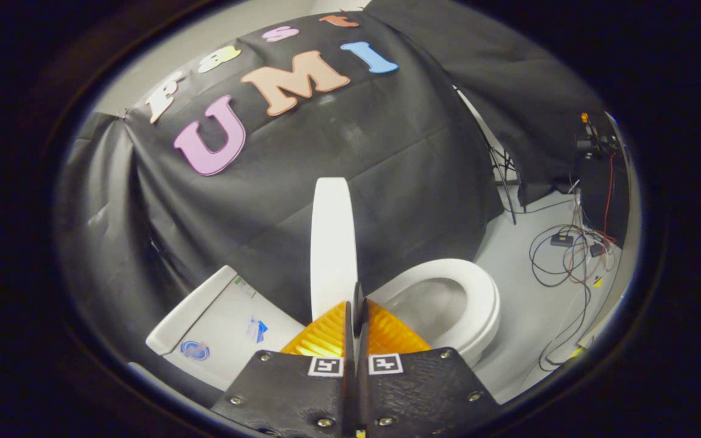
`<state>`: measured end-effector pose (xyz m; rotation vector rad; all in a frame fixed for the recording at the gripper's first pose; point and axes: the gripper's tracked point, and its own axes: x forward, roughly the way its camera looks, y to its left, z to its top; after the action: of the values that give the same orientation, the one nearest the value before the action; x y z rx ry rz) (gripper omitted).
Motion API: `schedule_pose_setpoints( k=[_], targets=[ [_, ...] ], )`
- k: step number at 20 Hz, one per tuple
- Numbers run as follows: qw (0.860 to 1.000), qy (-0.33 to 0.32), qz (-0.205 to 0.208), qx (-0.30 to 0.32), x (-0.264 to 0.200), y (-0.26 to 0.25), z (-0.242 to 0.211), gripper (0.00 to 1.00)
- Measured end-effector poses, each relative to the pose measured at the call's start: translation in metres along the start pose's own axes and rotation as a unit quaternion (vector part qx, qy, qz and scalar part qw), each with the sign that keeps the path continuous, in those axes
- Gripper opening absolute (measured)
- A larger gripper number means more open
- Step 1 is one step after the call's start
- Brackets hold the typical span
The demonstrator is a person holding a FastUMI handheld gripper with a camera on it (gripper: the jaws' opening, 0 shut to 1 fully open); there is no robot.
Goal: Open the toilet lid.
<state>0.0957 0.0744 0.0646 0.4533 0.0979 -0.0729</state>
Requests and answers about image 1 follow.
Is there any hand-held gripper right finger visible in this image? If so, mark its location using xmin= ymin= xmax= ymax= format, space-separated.
xmin=354 ymin=281 xmax=502 ymax=438

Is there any black backdrop cloth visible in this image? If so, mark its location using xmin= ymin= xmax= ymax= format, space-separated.
xmin=55 ymin=0 xmax=607 ymax=408

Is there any white toilet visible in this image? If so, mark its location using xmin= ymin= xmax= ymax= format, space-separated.
xmin=145 ymin=259 xmax=501 ymax=391

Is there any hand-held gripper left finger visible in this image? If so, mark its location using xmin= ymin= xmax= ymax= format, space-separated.
xmin=211 ymin=299 xmax=357 ymax=438

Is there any tangle of floor cables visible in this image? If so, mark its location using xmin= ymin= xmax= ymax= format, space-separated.
xmin=529 ymin=182 xmax=622 ymax=373

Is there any black light stand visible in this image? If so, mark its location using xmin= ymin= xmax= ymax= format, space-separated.
xmin=454 ymin=85 xmax=518 ymax=226

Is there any white toilet lid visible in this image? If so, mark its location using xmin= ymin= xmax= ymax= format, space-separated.
xmin=310 ymin=177 xmax=359 ymax=322

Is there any white toilet seat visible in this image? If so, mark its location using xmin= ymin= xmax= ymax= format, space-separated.
xmin=368 ymin=259 xmax=501 ymax=360

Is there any red cable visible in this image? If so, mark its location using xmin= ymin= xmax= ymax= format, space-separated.
xmin=603 ymin=152 xmax=619 ymax=244

